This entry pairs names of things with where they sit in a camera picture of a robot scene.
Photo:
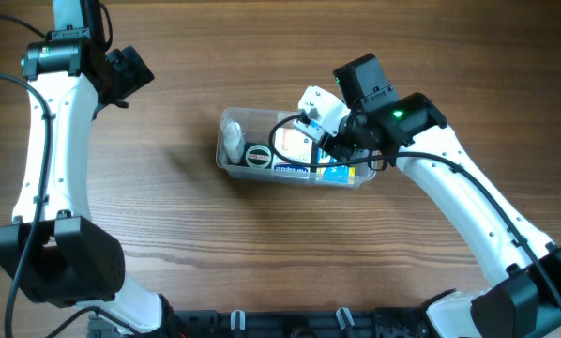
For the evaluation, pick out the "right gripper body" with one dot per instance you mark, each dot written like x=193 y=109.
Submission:
x=350 y=142

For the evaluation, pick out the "blue yellow VapoDrops box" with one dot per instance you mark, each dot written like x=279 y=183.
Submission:
x=344 y=175

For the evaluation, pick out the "white orange medicine box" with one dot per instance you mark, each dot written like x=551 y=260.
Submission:
x=296 y=146

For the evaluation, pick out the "green round-logo packet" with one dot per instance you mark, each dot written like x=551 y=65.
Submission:
x=257 y=156

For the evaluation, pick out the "white spray bottle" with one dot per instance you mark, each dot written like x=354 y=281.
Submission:
x=233 y=140

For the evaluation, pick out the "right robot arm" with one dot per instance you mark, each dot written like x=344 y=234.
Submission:
x=521 y=264

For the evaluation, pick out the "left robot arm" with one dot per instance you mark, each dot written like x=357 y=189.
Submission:
x=52 y=250

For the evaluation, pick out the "clear plastic container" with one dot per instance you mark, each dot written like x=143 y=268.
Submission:
x=256 y=125

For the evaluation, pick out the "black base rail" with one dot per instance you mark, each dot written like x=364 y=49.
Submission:
x=383 y=322

